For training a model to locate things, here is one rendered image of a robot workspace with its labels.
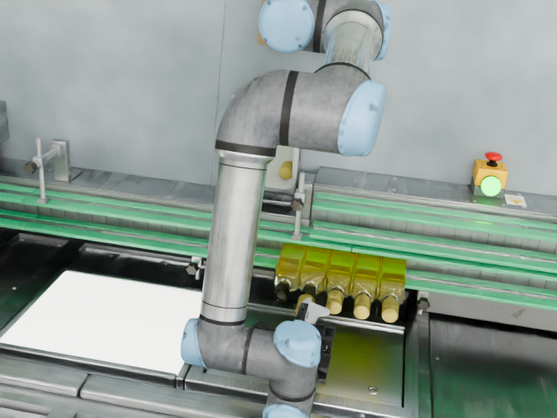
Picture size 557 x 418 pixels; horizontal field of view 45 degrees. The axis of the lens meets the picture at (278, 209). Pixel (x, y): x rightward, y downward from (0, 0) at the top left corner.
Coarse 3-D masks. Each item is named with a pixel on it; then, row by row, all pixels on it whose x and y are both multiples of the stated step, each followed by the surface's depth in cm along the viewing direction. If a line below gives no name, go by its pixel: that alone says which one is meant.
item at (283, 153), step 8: (280, 152) 170; (288, 152) 170; (296, 152) 162; (280, 160) 171; (288, 160) 171; (296, 160) 163; (272, 168) 173; (296, 168) 164; (272, 176) 170; (296, 176) 165; (272, 184) 167; (280, 184) 166; (288, 184) 166
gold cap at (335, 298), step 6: (330, 294) 142; (336, 294) 142; (342, 294) 143; (330, 300) 140; (336, 300) 140; (342, 300) 142; (330, 306) 140; (336, 306) 140; (330, 312) 141; (336, 312) 141
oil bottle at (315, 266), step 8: (312, 248) 157; (320, 248) 158; (312, 256) 154; (320, 256) 154; (328, 256) 155; (304, 264) 150; (312, 264) 151; (320, 264) 151; (328, 264) 154; (304, 272) 148; (312, 272) 148; (320, 272) 148; (304, 280) 147; (312, 280) 147; (320, 280) 147; (320, 288) 148
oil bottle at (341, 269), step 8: (336, 256) 155; (344, 256) 155; (352, 256) 155; (336, 264) 152; (344, 264) 152; (352, 264) 152; (328, 272) 148; (336, 272) 148; (344, 272) 148; (352, 272) 150; (328, 280) 147; (336, 280) 146; (344, 280) 146; (328, 288) 147; (344, 288) 146; (344, 296) 147
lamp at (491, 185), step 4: (488, 176) 157; (492, 176) 157; (484, 180) 157; (488, 180) 156; (492, 180) 155; (496, 180) 155; (484, 184) 156; (488, 184) 155; (492, 184) 155; (496, 184) 155; (500, 184) 156; (484, 188) 156; (488, 188) 156; (492, 188) 155; (496, 188) 155; (500, 188) 156; (484, 192) 157; (488, 192) 156; (492, 192) 156; (496, 192) 156
